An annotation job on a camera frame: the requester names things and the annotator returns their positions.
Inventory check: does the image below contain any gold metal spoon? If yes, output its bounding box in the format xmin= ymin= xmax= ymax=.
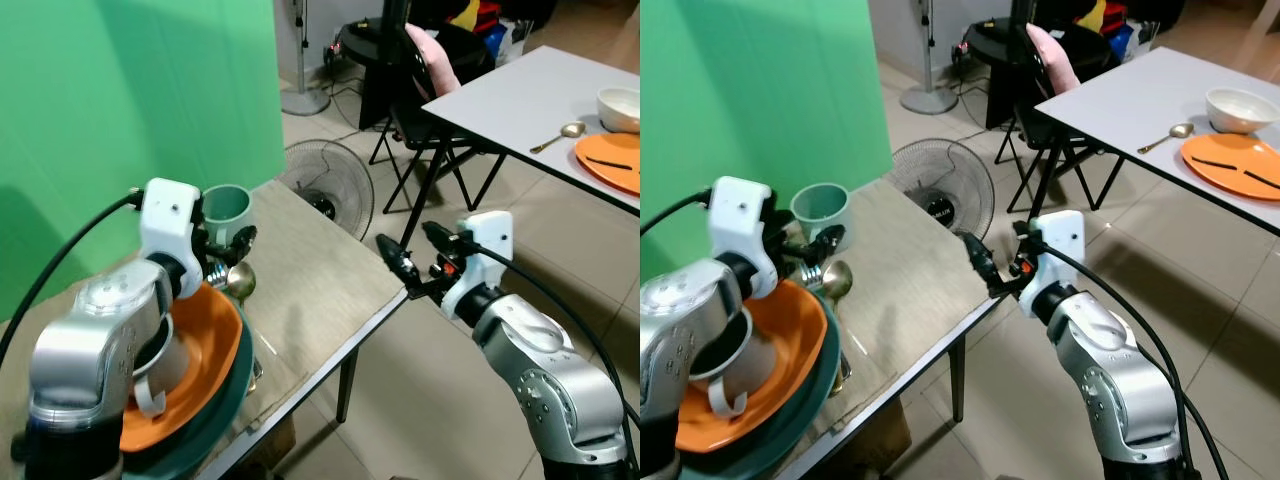
xmin=806 ymin=260 xmax=855 ymax=302
xmin=529 ymin=122 xmax=587 ymax=154
xmin=210 ymin=261 xmax=258 ymax=302
xmin=1137 ymin=122 xmax=1196 ymax=155

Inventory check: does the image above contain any green plastic cup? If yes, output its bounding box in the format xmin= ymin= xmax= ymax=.
xmin=202 ymin=184 xmax=254 ymax=247
xmin=790 ymin=182 xmax=854 ymax=252

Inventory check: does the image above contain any black floor fan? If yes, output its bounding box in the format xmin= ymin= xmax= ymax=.
xmin=889 ymin=138 xmax=997 ymax=242
xmin=279 ymin=139 xmax=376 ymax=242

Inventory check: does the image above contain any orange round plate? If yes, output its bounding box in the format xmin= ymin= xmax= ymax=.
xmin=574 ymin=132 xmax=641 ymax=197
xmin=120 ymin=283 xmax=245 ymax=454
xmin=676 ymin=280 xmax=830 ymax=454
xmin=1181 ymin=133 xmax=1280 ymax=202

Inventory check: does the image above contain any dark green round plate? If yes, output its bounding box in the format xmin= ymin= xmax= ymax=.
xmin=118 ymin=298 xmax=258 ymax=477
xmin=676 ymin=296 xmax=843 ymax=479

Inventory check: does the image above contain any black folding chair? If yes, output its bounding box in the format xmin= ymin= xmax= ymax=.
xmin=368 ymin=0 xmax=506 ymax=216
xmin=995 ymin=0 xmax=1123 ymax=213

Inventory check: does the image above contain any white ceramic mug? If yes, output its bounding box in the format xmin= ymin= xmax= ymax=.
xmin=690 ymin=310 xmax=782 ymax=419
xmin=130 ymin=328 xmax=197 ymax=419

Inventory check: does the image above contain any green backdrop screen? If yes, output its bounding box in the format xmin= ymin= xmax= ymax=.
xmin=0 ymin=0 xmax=287 ymax=323
xmin=640 ymin=0 xmax=894 ymax=288

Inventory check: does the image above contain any pale grey dining table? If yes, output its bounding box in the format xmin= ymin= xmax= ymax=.
xmin=400 ymin=45 xmax=641 ymax=251
xmin=1010 ymin=45 xmax=1280 ymax=251

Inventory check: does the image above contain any white ceramic bowl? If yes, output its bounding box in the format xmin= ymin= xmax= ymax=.
xmin=597 ymin=87 xmax=641 ymax=134
xmin=1205 ymin=87 xmax=1280 ymax=135

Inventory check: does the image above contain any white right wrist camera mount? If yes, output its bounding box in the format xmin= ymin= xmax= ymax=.
xmin=1017 ymin=210 xmax=1087 ymax=320
xmin=440 ymin=210 xmax=515 ymax=320

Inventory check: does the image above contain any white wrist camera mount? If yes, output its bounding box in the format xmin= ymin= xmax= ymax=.
xmin=440 ymin=210 xmax=515 ymax=320
xmin=709 ymin=177 xmax=774 ymax=301
xmin=1017 ymin=210 xmax=1087 ymax=320
xmin=139 ymin=178 xmax=207 ymax=299

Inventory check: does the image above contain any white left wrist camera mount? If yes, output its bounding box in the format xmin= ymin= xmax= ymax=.
xmin=139 ymin=178 xmax=207 ymax=299
xmin=709 ymin=177 xmax=774 ymax=301

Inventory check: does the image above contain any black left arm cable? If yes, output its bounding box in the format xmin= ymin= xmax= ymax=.
xmin=0 ymin=188 xmax=147 ymax=363
xmin=640 ymin=187 xmax=714 ymax=238

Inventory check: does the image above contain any grey pedestal stand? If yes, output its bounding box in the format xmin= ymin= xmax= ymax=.
xmin=899 ymin=0 xmax=960 ymax=116
xmin=280 ymin=0 xmax=332 ymax=117

